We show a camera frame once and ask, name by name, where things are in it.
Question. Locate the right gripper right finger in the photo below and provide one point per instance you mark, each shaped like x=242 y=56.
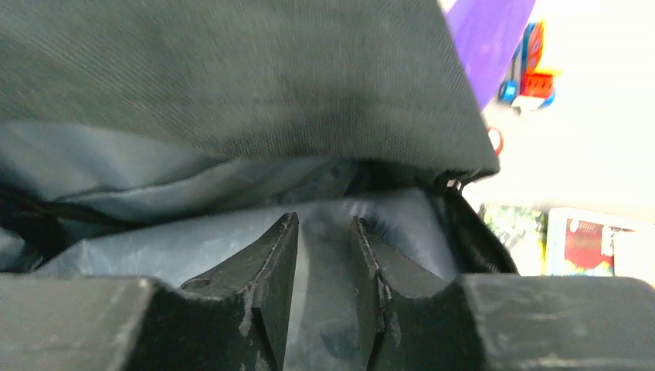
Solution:
x=406 y=315

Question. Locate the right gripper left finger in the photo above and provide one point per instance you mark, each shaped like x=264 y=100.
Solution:
x=244 y=302

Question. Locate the black student backpack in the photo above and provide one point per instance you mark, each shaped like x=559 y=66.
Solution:
x=153 y=140

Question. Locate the teal paperback book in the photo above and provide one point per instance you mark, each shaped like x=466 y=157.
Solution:
x=582 y=242

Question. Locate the dark green fantasy book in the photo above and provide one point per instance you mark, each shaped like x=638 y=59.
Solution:
x=522 y=231

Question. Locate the red cap glue bottle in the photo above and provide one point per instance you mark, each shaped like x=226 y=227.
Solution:
x=496 y=139

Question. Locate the colourful toy block car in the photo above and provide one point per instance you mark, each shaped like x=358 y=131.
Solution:
x=529 y=84

